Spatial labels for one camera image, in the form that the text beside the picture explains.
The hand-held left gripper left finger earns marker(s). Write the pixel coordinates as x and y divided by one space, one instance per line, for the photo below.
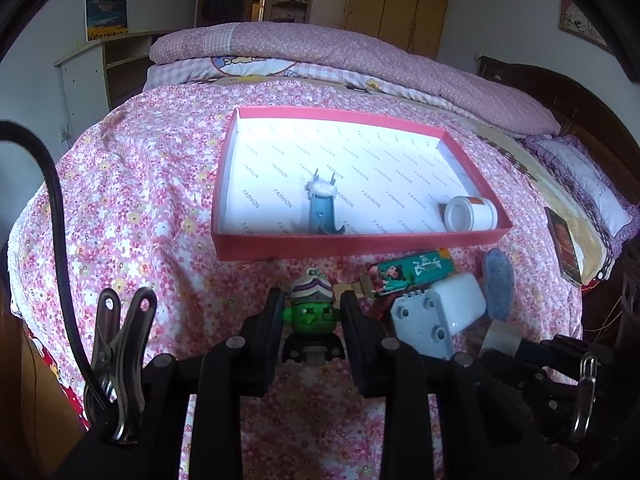
277 320

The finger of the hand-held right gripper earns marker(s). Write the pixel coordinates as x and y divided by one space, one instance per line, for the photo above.
515 372
545 350

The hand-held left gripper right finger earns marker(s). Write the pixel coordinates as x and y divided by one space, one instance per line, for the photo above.
350 320

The green toy figure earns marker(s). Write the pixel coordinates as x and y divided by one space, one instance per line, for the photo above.
310 315

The translucent tape roll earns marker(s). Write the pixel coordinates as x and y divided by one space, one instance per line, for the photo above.
500 337

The pink cardboard box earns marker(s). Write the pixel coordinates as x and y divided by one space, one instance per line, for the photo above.
350 247

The green toothpaste box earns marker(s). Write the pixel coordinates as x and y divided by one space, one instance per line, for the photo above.
415 270

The blue correction tape dispenser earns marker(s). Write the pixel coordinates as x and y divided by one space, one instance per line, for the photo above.
499 280

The white and grey power adapter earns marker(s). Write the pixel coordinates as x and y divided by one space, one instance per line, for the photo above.
450 305

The blue plastic hook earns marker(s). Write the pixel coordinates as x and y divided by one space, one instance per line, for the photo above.
322 210

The beige flat piece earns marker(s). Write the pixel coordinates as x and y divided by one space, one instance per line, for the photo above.
347 290

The metal spring clip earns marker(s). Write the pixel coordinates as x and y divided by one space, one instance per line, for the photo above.
120 360
586 395

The white jar with orange label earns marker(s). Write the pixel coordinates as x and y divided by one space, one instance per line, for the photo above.
475 215

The yellow cartoon bed sheet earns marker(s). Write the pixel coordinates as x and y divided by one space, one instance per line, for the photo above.
540 180

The purple frilled pillow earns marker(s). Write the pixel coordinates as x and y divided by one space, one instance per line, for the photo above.
590 185

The pink floral bed sheet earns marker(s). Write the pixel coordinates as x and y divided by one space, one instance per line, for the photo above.
150 185

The red patterned cloth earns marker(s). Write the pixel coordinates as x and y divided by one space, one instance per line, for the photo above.
55 380

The folded cartoon blanket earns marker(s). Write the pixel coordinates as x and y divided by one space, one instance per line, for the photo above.
250 67

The dark wooden headboard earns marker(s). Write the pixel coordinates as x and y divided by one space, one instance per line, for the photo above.
575 95

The folded pink quilt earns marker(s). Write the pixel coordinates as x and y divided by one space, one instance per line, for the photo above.
350 50

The white shelf desk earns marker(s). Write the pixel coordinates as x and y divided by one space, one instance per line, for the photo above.
82 80

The wooden wardrobe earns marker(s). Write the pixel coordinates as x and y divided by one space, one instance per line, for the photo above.
380 0

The wall socket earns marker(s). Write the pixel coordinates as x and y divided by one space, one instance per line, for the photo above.
64 132

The framed wall picture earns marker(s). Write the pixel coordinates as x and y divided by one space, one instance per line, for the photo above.
582 22

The blue and yellow wall poster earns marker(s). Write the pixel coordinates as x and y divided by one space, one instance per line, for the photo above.
106 20

